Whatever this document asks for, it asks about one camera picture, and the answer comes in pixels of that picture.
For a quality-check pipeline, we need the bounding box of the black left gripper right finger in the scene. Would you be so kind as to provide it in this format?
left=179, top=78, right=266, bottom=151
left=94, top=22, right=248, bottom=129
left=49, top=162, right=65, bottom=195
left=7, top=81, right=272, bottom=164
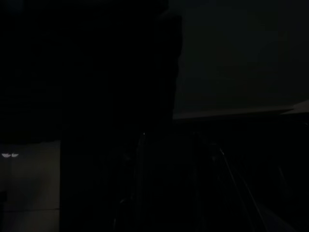
left=205, top=145, right=299, bottom=232

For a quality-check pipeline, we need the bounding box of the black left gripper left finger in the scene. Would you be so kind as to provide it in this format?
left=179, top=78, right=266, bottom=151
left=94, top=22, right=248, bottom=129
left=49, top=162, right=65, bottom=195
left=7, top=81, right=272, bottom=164
left=112, top=132, right=151, bottom=232

